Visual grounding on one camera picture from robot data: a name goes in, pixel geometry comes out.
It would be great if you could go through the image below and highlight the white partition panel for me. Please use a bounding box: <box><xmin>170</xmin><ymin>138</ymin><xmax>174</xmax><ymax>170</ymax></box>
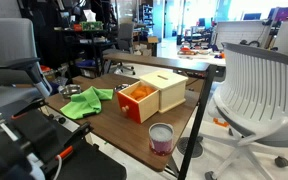
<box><xmin>213</xmin><ymin>20</ymin><xmax>272</xmax><ymax>50</ymax></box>

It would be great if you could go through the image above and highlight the orange cloth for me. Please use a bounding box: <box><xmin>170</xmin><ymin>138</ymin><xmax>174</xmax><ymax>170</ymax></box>
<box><xmin>129</xmin><ymin>84</ymin><xmax>155</xmax><ymax>101</ymax></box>

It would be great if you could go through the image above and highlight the wooden drawer with red front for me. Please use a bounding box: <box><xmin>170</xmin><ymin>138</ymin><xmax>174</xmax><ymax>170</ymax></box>
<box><xmin>116</xmin><ymin>80</ymin><xmax>160</xmax><ymax>124</ymax></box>

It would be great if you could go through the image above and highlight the round floor outlet cover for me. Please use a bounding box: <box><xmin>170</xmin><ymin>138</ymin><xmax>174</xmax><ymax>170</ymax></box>
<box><xmin>177</xmin><ymin>136</ymin><xmax>205</xmax><ymax>159</ymax></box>

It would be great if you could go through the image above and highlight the black clamp with orange handle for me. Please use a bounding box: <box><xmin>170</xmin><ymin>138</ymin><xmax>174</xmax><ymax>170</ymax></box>
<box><xmin>52</xmin><ymin>122</ymin><xmax>94</xmax><ymax>164</ymax></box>
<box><xmin>10</xmin><ymin>97</ymin><xmax>47</xmax><ymax>120</ymax></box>

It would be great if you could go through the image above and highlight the green box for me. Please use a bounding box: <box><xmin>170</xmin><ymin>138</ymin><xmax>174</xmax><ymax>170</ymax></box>
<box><xmin>79</xmin><ymin>21</ymin><xmax>104</xmax><ymax>32</ymax></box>

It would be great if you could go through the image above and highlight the green towel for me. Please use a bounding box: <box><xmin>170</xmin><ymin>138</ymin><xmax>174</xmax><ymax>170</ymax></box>
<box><xmin>59</xmin><ymin>85</ymin><xmax>114</xmax><ymax>120</ymax></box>

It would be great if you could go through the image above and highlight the black robot mounting stand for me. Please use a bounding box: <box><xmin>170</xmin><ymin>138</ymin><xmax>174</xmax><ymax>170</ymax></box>
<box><xmin>0</xmin><ymin>109</ymin><xmax>128</xmax><ymax>180</ymax></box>

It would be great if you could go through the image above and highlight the grey swivel chair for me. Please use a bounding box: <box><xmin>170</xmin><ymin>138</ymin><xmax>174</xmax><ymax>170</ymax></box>
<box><xmin>116</xmin><ymin>22</ymin><xmax>136</xmax><ymax>76</ymax></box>

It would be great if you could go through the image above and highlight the cardboard box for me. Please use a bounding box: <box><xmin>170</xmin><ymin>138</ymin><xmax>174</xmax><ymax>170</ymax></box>
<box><xmin>147</xmin><ymin>35</ymin><xmax>159</xmax><ymax>45</ymax></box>

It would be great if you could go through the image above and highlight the black storage rack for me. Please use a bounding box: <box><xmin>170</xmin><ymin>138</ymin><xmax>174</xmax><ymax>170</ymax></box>
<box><xmin>53</xmin><ymin>0</ymin><xmax>119</xmax><ymax>78</ymax></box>

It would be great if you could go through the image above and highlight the wooden box with slot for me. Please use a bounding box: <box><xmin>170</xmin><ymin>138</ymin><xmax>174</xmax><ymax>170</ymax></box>
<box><xmin>139</xmin><ymin>69</ymin><xmax>189</xmax><ymax>114</ymax></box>

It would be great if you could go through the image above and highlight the red and white can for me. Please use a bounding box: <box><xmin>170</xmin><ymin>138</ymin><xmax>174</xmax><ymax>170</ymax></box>
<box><xmin>148</xmin><ymin>122</ymin><xmax>175</xmax><ymax>157</ymax></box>

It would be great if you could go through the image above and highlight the white desk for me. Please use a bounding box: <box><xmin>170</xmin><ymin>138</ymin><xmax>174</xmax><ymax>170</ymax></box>
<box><xmin>177</xmin><ymin>49</ymin><xmax>227</xmax><ymax>68</ymax></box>

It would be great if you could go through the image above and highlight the black metal table leg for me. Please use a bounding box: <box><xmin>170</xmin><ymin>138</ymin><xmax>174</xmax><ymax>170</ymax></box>
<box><xmin>178</xmin><ymin>64</ymin><xmax>217</xmax><ymax>180</ymax></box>

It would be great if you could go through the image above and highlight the grey padded office chair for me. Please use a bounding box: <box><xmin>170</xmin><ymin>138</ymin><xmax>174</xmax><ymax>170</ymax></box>
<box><xmin>0</xmin><ymin>18</ymin><xmax>53</xmax><ymax>114</ymax></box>

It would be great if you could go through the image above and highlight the white ribbed office chair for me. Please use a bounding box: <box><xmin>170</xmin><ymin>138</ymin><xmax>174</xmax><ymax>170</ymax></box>
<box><xmin>203</xmin><ymin>42</ymin><xmax>288</xmax><ymax>180</ymax></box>

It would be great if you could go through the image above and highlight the steel pot with handles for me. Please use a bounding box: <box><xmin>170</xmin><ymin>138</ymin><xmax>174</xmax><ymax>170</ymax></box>
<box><xmin>59</xmin><ymin>83</ymin><xmax>82</xmax><ymax>100</ymax></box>

